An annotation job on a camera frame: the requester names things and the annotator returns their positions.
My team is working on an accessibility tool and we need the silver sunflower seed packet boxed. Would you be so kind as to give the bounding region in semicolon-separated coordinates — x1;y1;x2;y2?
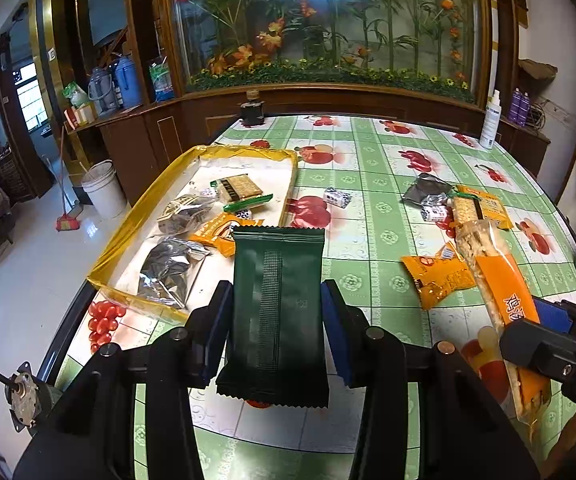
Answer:
138;237;211;310

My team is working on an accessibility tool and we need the red broom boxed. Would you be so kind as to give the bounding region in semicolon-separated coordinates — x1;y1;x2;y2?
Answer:
55;125;85;232

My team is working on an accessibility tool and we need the green blue plastic bag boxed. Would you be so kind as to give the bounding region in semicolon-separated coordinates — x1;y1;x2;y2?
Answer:
148;55;176;102

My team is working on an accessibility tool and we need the glass cabinet with artificial flowers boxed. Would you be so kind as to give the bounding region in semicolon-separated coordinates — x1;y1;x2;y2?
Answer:
158;0;494;106

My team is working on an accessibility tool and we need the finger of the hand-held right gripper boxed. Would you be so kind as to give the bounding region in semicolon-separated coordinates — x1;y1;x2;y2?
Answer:
499;320;576;403
533;297;576;346

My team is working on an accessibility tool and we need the white plastic bucket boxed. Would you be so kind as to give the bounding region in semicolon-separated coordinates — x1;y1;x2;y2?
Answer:
81;160;129;219

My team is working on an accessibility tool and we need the fruit print green tablecloth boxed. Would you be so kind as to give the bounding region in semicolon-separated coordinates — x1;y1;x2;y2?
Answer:
48;114;576;480

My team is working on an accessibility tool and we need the green white bag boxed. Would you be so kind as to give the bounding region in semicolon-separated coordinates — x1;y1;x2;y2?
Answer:
63;81;91;108

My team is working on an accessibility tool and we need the silver gear motor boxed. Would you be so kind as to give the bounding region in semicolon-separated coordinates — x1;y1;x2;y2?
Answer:
0;360;64;433

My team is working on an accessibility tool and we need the bright window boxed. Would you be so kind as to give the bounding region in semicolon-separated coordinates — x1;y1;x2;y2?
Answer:
15;62;51;133

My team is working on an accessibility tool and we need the tangled cable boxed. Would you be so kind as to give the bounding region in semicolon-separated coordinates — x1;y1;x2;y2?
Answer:
525;100;549;131

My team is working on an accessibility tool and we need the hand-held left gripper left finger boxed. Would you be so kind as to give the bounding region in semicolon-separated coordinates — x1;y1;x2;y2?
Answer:
13;280;234;480

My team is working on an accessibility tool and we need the green wrapper cracker pack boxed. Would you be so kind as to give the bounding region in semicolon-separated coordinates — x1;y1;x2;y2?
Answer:
211;174;274;213

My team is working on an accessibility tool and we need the dark green snack packet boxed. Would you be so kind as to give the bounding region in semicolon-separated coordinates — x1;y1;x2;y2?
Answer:
215;226;330;409

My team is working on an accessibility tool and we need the yellow cracker pack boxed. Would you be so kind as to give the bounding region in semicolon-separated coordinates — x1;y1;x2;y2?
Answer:
450;185;514;231

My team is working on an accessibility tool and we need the clear sunflower seed packet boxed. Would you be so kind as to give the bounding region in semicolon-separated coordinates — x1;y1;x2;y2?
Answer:
157;195;216;236

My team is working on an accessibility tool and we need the dark silver foil packet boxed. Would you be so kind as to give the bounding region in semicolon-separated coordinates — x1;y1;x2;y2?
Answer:
400;173;454;208

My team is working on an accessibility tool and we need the red white box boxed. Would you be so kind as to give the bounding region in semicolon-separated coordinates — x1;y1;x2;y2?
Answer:
64;102;100;128

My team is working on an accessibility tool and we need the white foam tray yellow tape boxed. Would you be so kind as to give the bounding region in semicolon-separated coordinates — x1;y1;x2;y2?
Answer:
88;145;300;325

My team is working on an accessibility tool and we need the grey thermos jug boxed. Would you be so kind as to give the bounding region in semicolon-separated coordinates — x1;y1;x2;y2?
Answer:
88;66;119;115

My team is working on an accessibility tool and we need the large orange label cracker pack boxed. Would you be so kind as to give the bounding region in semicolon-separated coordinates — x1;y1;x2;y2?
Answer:
455;220;551;421

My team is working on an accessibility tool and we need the brown wall shelf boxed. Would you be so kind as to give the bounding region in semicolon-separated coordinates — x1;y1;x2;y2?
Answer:
518;58;559;81

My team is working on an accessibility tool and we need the dark jar with cork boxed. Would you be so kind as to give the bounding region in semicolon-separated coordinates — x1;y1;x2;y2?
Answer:
239;90;266;127

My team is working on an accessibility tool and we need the blue thermos jug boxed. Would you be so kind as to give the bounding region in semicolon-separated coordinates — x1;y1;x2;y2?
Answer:
113;55;144;108

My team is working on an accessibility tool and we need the brown wooden cabinet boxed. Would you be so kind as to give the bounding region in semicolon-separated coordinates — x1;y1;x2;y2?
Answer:
65;82;551;221

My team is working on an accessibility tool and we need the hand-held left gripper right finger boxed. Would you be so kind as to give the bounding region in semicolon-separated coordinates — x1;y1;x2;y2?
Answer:
320;280;541;480

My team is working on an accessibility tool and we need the white spray bottle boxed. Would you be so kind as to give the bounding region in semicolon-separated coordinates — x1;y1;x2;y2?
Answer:
479;89;501;149

